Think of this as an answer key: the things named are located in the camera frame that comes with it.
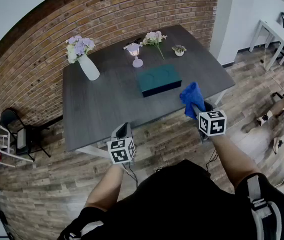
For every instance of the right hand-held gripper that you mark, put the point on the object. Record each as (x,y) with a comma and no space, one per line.
(213,124)

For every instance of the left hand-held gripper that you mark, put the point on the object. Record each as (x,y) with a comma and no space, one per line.
(120,152)

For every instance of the blue cloth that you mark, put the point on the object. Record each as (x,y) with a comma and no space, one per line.
(193,96)

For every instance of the teal rectangular box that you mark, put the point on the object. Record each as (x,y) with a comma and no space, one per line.
(158,80)

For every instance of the person's right forearm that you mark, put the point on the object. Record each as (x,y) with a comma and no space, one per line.
(234,159)

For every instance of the person's left forearm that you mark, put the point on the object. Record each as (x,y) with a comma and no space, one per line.
(106,186)

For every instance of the person's black shirt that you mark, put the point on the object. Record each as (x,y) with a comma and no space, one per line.
(176,204)

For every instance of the small potted plant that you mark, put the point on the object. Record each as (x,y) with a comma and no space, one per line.
(179,51)

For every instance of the black folding chair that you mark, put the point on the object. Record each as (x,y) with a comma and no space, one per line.
(22,136)

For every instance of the purple lantern lamp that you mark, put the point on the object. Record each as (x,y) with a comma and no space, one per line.
(134,51)

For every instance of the white desk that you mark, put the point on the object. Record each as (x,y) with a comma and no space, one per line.
(279,32)

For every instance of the black and white marker pen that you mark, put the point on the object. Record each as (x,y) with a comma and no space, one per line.
(134,40)

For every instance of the purple and white flower bouquet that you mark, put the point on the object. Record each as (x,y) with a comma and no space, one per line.
(79,46)

